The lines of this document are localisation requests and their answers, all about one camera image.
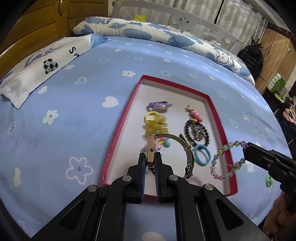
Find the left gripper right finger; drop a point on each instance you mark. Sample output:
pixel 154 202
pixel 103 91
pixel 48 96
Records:
pixel 202 212

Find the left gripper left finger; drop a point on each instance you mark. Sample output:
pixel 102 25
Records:
pixel 98 213

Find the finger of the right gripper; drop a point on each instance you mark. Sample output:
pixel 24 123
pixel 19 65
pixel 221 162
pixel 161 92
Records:
pixel 279 166

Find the yellow hair claw clip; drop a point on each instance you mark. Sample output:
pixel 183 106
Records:
pixel 155 123

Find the pink cartoon hair clip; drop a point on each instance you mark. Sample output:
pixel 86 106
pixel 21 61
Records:
pixel 193 114

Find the silver rhinestone hair clip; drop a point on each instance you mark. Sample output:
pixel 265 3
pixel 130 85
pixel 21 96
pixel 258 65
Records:
pixel 198 131

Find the person's right hand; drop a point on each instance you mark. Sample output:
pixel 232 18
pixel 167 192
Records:
pixel 279 218

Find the pile of clothes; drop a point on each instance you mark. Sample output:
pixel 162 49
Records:
pixel 286 119

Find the light blue patterned bedsheet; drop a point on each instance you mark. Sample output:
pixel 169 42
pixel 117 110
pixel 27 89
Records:
pixel 55 145

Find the green white boxes stack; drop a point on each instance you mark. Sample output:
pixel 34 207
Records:
pixel 277 83

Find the red shallow box tray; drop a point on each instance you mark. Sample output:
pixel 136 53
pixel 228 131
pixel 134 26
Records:
pixel 181 124

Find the black puffer jacket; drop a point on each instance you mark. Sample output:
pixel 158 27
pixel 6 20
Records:
pixel 252 57

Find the wooden wardrobe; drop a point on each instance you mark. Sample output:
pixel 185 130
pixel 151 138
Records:
pixel 279 56

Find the white blue pillow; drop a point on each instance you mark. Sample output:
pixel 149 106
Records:
pixel 34 70

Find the grey lace curtains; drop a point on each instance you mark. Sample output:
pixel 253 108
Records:
pixel 236 17

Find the blue white cartoon quilt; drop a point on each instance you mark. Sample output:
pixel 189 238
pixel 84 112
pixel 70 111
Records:
pixel 166 35

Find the wooden headboard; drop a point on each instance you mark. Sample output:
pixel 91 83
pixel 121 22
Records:
pixel 27 26

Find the yellow star plush toy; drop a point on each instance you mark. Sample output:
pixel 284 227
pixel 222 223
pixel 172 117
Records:
pixel 140 18

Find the grey bed guard rail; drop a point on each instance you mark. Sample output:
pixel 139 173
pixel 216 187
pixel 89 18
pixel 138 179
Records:
pixel 185 22

